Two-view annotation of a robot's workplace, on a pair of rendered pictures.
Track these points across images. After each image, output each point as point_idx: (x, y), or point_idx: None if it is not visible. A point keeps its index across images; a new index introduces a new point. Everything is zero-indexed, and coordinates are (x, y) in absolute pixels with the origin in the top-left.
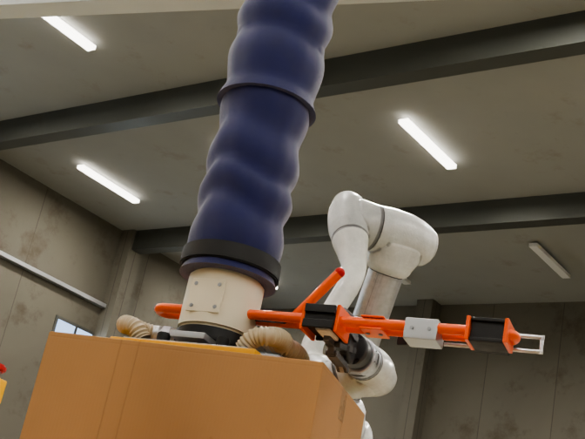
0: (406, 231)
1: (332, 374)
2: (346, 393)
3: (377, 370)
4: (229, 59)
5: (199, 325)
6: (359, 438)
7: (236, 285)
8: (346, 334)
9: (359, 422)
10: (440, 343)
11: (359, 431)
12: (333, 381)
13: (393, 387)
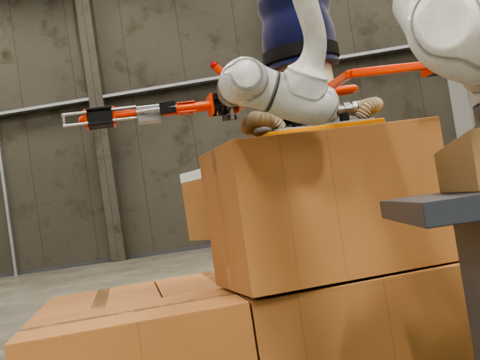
0: None
1: (203, 155)
2: (213, 150)
3: (221, 97)
4: None
5: None
6: (232, 163)
7: None
8: (211, 110)
9: (228, 152)
10: (137, 121)
11: (230, 158)
12: (205, 157)
13: (228, 88)
